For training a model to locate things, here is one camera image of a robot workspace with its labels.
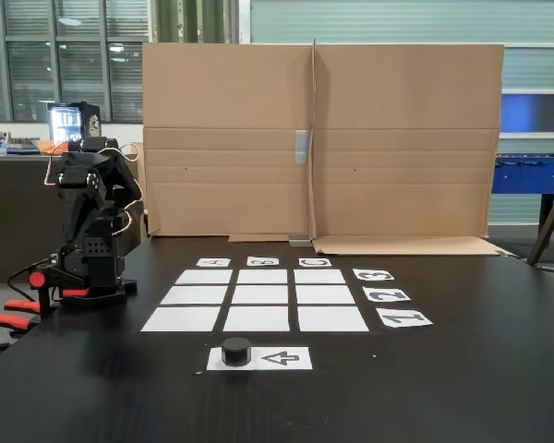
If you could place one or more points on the paper sheet number 1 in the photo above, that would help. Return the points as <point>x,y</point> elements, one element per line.
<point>388,323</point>

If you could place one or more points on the white arrow paper sheet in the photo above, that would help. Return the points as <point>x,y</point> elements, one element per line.
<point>286,359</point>

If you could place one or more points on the grey tape strip on cardboard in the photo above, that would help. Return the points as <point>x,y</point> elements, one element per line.
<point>302,147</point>

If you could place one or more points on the orange snack bag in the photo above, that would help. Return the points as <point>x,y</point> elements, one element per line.
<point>48,147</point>

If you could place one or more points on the grey tape strip on table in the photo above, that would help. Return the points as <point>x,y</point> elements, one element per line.
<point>299,241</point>

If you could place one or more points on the white paper grid square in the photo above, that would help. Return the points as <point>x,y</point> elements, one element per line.
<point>181,319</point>
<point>256,319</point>
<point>320,276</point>
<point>194,295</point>
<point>333,319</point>
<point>203,276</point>
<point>262,276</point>
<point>325,295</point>
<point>260,295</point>

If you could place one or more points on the dark brown counter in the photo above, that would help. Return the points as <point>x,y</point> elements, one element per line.
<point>14,207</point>

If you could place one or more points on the paper sheet letter C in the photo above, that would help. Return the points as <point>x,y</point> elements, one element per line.
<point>302,262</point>

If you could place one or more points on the paper sheet number 2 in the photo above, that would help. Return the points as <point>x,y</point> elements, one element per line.
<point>369,295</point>

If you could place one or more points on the black mini fridge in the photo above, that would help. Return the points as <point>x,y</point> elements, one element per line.
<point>90,122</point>

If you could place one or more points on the row of small bottles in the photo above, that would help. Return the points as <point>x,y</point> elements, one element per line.
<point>0,147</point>

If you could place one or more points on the paper sheet letter A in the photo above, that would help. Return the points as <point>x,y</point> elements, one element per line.
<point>200,263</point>

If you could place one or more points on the blue foosball table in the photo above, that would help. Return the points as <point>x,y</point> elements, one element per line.
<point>526,177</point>

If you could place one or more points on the black red table clamp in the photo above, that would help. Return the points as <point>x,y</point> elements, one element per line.
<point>44,286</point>

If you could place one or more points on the black round token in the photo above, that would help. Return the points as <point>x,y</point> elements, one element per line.
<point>236,353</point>

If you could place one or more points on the brown cardboard panel with flap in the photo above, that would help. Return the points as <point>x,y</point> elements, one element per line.
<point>406,115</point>

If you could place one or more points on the paper sheet number 3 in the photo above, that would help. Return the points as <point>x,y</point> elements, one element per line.
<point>357,275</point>

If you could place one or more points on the paper sheet letter B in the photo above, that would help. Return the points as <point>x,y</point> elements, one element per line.
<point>250,261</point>

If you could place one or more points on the brown wooden leg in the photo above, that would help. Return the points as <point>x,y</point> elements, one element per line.
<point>551,221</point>

